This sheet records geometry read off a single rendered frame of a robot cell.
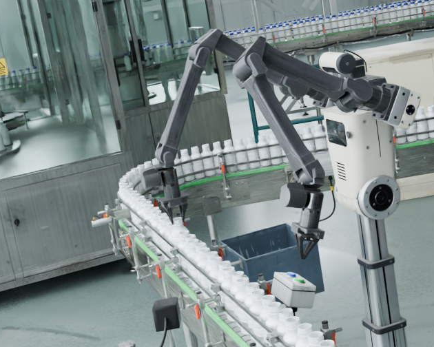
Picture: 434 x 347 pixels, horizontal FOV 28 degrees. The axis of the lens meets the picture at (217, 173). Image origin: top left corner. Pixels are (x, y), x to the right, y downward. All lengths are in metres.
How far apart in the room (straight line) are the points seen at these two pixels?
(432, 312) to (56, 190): 2.68
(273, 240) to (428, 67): 3.49
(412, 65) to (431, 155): 2.32
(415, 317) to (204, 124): 3.90
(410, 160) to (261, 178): 0.79
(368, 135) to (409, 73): 3.95
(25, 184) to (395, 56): 2.95
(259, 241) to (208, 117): 4.68
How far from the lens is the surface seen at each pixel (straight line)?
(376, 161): 3.02
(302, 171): 2.58
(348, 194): 3.07
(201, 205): 4.52
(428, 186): 7.12
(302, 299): 2.58
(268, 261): 3.38
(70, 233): 6.17
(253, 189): 4.55
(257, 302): 2.42
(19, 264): 6.17
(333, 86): 2.73
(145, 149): 8.15
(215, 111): 8.31
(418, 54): 6.91
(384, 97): 2.82
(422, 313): 5.02
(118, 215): 3.84
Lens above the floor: 2.05
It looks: 13 degrees down
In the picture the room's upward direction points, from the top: 10 degrees counter-clockwise
